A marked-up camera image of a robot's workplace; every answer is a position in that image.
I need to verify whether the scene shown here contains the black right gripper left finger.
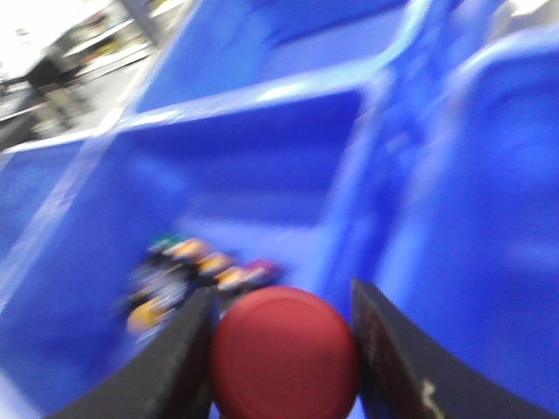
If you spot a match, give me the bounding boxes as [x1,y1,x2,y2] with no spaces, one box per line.
[50,288,216,418]

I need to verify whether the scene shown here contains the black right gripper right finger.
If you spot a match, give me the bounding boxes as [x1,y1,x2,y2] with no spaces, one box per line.
[351,278,553,418]

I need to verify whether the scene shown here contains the blue plastic crate right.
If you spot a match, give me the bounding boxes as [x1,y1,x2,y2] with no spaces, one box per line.
[353,25,558,418]

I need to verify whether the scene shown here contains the blue plastic crate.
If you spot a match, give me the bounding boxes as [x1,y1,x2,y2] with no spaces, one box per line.
[353,25,558,418]
[1,83,385,418]

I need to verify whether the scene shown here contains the blue plastic crate left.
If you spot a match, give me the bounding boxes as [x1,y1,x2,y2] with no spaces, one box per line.
[1,83,385,418]

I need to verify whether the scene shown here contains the blue rear crate left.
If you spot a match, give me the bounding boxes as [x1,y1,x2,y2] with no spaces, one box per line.
[126,1,445,118]

